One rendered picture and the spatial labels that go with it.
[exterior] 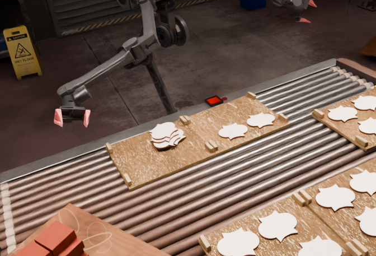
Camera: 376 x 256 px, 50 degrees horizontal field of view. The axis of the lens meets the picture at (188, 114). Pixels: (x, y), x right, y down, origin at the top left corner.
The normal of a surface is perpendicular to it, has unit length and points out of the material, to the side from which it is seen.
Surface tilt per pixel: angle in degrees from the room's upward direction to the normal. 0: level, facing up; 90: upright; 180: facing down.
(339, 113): 0
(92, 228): 0
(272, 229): 0
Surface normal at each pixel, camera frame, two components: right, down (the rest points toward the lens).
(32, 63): 0.29, 0.29
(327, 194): -0.11, -0.84
